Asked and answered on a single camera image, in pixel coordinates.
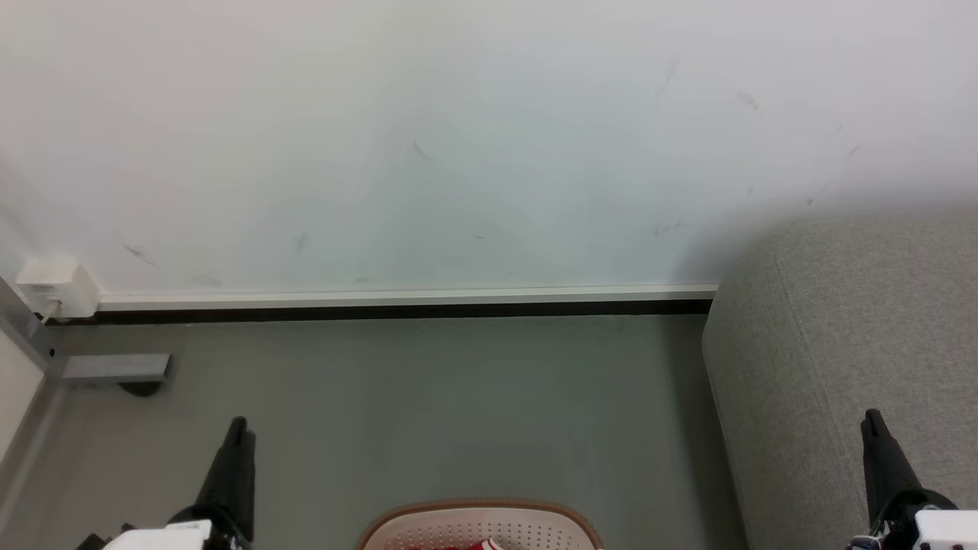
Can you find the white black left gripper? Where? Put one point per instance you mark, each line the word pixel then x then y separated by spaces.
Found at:
pixel 164 535

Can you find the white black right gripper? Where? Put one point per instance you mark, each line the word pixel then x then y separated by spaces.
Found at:
pixel 936 523

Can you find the red garment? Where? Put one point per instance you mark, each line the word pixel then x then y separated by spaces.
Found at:
pixel 481 545

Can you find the grey fabric sofa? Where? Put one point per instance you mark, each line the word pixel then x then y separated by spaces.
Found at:
pixel 840 367

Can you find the black round foot pad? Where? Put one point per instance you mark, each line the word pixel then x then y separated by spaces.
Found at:
pixel 141 388

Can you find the grey metal foot bar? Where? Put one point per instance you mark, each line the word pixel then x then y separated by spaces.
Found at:
pixel 114 368

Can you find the white and black baseboard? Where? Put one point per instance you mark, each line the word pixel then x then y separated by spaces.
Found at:
pixel 397 302

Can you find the grey framed partition panel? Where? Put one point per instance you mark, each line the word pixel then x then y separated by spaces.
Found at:
pixel 19 382

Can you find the cream perforated laundry basket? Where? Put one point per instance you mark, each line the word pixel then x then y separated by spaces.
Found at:
pixel 474 527

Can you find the white wall socket box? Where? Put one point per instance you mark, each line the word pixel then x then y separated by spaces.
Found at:
pixel 57 284

